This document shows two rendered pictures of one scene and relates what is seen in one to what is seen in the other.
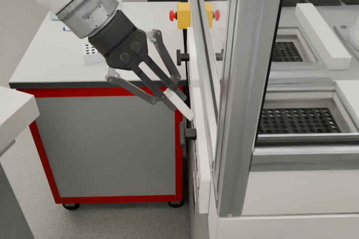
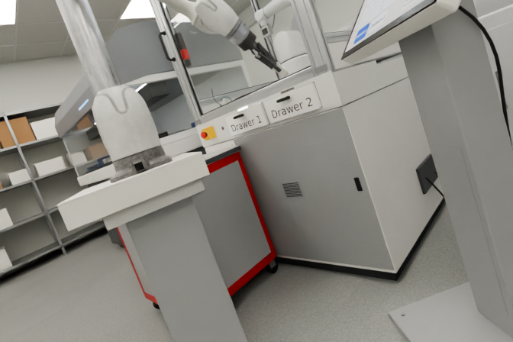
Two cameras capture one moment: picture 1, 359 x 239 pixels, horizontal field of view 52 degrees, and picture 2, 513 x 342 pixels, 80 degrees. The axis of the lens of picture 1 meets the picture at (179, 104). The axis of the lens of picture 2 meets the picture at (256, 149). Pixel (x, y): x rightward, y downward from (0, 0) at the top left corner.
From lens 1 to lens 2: 1.21 m
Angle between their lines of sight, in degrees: 50
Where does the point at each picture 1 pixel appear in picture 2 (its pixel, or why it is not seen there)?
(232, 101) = (311, 10)
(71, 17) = (240, 26)
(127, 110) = (219, 183)
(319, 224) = (353, 72)
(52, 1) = (233, 20)
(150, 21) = not seen: hidden behind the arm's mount
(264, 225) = (343, 74)
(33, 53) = not seen: hidden behind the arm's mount
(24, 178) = not seen: outside the picture
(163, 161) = (253, 221)
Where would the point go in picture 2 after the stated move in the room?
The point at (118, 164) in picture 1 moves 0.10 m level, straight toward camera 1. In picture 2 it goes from (228, 240) to (243, 238)
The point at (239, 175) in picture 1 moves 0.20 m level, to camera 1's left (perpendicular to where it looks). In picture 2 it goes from (326, 44) to (295, 50)
